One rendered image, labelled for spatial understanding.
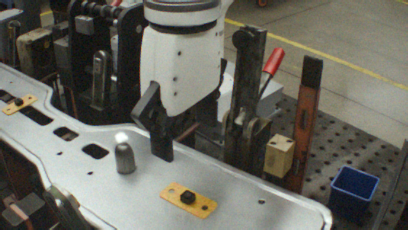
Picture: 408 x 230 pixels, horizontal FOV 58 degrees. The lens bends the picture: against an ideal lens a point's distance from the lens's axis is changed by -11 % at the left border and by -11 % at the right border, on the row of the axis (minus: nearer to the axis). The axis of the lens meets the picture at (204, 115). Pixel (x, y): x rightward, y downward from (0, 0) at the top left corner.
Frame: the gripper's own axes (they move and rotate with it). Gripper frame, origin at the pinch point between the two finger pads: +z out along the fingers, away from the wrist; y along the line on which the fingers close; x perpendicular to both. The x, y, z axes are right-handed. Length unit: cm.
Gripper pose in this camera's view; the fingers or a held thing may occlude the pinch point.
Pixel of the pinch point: (185, 133)
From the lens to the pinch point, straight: 52.5
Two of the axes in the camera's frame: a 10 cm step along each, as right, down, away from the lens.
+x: 8.1, 3.2, -4.9
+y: -5.9, 4.4, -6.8
